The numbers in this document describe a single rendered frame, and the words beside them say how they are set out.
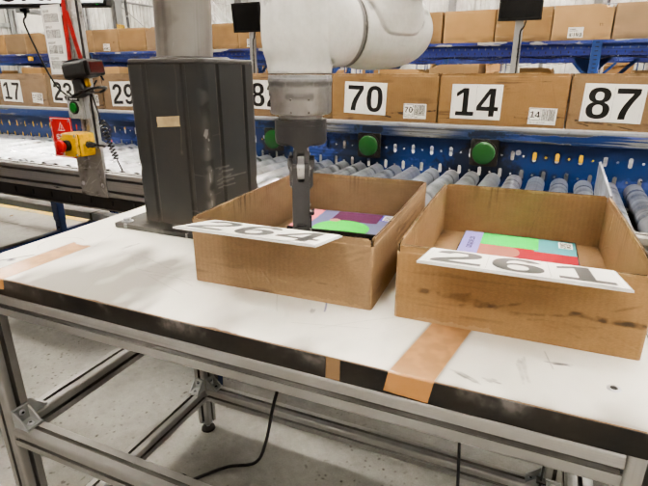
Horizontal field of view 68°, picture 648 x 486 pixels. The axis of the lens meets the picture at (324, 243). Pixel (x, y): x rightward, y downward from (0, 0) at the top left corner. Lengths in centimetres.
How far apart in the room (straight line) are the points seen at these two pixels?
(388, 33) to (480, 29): 557
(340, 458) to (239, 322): 95
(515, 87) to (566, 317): 116
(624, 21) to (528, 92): 458
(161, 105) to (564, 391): 80
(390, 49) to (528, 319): 42
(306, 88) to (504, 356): 42
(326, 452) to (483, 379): 104
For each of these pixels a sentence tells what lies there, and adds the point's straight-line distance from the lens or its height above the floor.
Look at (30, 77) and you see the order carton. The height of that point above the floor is 103.
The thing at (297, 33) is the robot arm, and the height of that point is 110.
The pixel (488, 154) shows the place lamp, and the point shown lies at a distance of 164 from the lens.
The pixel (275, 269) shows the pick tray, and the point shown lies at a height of 79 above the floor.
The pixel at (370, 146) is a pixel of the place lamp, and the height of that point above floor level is 81.
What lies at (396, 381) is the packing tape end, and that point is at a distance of 54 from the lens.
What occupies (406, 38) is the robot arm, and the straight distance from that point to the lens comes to 78.
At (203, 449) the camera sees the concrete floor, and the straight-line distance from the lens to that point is 159.
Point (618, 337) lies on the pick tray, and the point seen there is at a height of 77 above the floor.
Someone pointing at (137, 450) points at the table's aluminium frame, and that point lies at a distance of 140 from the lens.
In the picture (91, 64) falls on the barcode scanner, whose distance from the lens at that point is 162.
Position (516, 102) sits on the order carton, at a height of 96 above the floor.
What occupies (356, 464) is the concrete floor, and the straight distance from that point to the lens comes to 152.
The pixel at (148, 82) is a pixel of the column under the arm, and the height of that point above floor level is 103.
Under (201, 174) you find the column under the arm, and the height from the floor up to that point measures 87.
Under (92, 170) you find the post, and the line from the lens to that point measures 176.
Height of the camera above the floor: 105
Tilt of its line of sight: 19 degrees down
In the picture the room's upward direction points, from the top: straight up
